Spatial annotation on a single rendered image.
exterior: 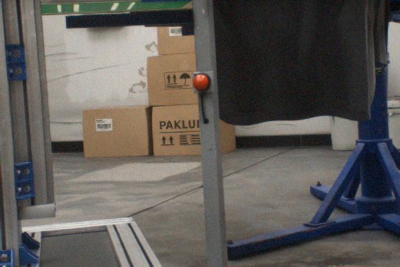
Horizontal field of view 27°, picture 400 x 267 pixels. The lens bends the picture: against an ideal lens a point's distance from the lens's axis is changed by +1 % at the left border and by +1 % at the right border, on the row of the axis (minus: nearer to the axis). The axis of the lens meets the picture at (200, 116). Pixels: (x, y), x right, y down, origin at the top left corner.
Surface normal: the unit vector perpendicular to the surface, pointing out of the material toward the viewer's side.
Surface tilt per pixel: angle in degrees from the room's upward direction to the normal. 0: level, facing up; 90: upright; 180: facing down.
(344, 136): 93
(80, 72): 90
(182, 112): 89
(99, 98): 90
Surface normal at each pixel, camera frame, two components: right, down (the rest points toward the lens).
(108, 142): -0.31, 0.07
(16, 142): 0.18, 0.04
